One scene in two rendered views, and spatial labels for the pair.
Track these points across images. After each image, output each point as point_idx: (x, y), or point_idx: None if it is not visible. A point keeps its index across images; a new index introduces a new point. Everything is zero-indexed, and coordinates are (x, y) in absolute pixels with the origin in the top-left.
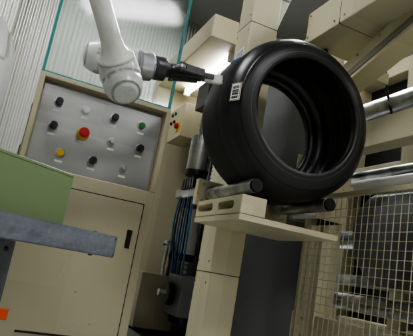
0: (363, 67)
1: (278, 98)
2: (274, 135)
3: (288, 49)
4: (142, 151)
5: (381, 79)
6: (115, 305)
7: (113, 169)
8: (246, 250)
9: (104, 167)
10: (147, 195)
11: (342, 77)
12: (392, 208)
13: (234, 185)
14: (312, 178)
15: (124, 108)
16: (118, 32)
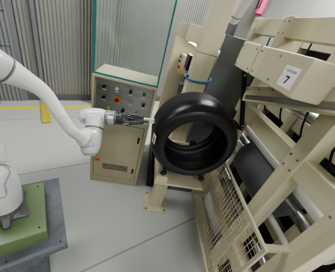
0: (256, 102)
1: (222, 77)
2: (215, 97)
3: (188, 116)
4: (143, 107)
5: None
6: (135, 159)
7: (132, 113)
8: None
9: (128, 112)
10: (146, 126)
11: (223, 128)
12: (252, 160)
13: None
14: (192, 172)
15: (135, 86)
16: (76, 135)
